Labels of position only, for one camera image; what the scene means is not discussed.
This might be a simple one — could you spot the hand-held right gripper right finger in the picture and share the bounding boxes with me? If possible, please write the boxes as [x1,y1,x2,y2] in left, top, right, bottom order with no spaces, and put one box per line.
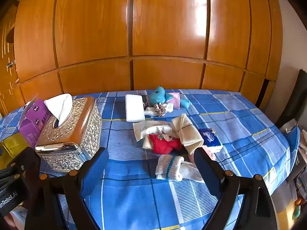
[193,147,279,230]

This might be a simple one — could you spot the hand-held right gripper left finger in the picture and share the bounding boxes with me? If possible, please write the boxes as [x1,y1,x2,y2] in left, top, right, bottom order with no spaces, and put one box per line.
[24,147,109,230]

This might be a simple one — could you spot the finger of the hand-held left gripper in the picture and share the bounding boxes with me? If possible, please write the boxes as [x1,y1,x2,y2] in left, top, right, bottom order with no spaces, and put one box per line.
[7,147,42,185]

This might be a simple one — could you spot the cardboard box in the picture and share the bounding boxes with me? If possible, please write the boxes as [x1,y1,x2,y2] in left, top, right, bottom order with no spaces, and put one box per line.
[0,134,31,159]

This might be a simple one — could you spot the blue tissue packet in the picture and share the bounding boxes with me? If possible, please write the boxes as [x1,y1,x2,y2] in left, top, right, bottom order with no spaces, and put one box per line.
[198,128,223,153]

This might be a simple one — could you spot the blue plush toy with pink scarf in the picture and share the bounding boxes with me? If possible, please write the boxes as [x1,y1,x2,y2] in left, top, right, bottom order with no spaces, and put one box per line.
[150,85,191,109]

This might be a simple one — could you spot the purple tissue box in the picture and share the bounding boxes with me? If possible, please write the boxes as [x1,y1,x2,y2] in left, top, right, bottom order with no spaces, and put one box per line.
[19,94,52,146]

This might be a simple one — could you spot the white rolled socks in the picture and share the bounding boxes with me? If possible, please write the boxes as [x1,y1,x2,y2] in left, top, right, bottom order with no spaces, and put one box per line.
[155,154,204,182]

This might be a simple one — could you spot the cream knit cloth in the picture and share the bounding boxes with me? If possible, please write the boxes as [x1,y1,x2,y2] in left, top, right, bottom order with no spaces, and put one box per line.
[171,113,203,155]

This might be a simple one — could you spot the silver embossed tissue box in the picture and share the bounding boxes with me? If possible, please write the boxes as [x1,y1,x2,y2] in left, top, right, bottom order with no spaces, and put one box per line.
[35,97,103,172]

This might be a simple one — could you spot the red plush item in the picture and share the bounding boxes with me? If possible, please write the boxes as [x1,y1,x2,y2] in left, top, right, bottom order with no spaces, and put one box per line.
[149,134,183,154]

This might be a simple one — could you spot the blue checked bedsheet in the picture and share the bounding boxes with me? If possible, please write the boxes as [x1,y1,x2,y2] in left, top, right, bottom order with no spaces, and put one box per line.
[0,89,300,230]

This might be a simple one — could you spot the white patterned cloth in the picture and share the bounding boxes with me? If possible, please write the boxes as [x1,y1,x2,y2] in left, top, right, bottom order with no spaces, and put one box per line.
[133,121,173,142]

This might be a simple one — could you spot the white tissue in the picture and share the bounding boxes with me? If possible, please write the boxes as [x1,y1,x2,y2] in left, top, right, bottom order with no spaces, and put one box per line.
[44,93,73,127]

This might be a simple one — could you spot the white rectangular pack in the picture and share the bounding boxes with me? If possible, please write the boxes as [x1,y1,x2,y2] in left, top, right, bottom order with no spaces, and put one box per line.
[125,94,146,122]

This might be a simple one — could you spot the striped scrunchie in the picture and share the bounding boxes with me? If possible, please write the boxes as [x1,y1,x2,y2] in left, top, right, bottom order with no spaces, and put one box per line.
[153,103,168,118]

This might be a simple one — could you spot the brown patterned small sock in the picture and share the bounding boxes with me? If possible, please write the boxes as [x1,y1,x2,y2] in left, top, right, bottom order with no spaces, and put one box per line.
[144,103,174,118]

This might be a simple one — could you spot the dark chair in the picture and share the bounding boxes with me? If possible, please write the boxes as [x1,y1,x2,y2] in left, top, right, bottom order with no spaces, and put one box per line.
[275,69,307,130]

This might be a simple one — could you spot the wooden wardrobe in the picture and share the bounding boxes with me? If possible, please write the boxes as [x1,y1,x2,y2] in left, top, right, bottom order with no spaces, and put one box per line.
[13,0,283,99]

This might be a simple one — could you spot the wooden door with handle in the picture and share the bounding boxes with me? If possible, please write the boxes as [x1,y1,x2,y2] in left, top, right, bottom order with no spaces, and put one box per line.
[0,5,24,115]

